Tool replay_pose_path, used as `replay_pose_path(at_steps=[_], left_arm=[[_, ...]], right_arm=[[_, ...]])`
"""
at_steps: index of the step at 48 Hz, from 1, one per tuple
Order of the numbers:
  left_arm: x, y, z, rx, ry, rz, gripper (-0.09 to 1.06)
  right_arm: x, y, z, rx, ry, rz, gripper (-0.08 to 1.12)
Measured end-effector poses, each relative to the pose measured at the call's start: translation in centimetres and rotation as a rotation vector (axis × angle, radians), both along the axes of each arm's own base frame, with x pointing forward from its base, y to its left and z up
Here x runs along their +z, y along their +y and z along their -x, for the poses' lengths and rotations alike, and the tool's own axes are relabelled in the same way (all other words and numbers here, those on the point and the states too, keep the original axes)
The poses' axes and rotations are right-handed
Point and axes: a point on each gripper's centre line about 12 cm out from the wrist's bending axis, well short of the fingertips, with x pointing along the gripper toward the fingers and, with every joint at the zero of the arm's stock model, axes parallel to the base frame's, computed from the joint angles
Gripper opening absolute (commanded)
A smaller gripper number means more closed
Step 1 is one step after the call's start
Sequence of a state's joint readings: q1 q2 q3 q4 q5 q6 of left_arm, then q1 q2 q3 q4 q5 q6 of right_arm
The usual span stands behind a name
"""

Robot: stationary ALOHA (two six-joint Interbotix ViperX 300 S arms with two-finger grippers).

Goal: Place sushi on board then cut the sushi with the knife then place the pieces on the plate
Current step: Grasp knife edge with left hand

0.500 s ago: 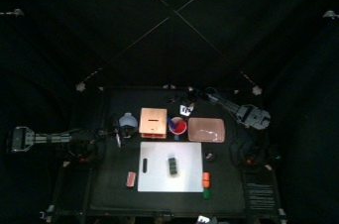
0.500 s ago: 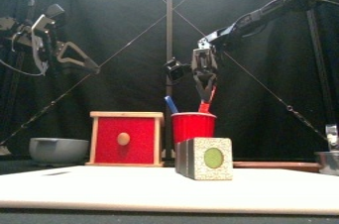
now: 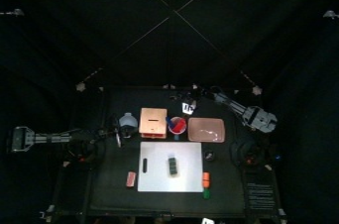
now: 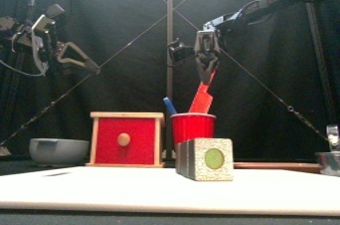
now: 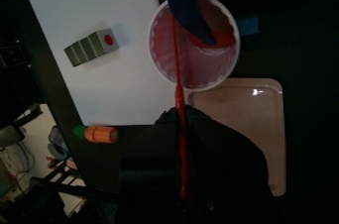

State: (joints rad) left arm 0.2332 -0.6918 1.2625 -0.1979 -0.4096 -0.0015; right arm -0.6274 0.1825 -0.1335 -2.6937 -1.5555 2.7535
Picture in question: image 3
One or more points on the white card with black marks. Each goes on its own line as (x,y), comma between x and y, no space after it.
(189,108)

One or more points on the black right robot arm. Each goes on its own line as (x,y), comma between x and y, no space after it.
(254,115)

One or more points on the dark green sushi roll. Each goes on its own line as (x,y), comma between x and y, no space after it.
(173,166)

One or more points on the pale grey rounded bottle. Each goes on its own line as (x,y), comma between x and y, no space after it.
(129,120)

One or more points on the red plastic cup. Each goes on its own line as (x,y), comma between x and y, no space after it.
(181,126)

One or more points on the blue toy knife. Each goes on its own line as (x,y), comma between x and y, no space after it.
(170,122)

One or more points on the orange toy carrot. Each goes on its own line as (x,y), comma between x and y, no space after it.
(206,180)

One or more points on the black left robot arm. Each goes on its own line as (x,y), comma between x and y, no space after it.
(48,138)

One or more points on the small pale edge bracket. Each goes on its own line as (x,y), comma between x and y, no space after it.
(195,86)
(166,86)

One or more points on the white text label sticker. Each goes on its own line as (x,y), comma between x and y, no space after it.
(261,195)

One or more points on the white cutting board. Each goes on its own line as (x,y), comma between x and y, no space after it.
(170,181)

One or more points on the pink square plate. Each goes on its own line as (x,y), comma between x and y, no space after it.
(206,130)

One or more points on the small pink block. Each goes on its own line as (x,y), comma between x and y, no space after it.
(131,179)

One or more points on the grey metal frame clamp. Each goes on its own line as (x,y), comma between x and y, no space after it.
(330,14)
(16,12)

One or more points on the pale table corner bracket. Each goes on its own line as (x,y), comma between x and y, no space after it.
(257,90)
(81,86)

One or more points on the wooden box with slot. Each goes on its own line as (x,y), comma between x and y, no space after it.
(153,121)

